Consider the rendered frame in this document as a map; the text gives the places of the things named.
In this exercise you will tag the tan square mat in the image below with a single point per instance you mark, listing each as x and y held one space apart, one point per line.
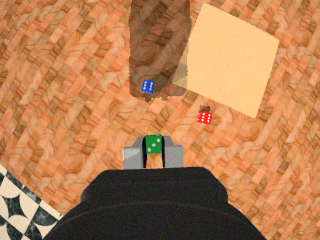
227 60

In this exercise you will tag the green die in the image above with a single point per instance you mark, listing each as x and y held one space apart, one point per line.
153 144

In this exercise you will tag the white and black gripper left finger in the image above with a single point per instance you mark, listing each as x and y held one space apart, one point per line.
135 156

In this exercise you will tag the red die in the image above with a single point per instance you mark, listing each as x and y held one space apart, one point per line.
204 117

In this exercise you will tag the blue die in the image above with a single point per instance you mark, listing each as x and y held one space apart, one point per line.
148 86

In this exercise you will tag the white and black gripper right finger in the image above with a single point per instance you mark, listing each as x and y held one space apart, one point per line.
172 155

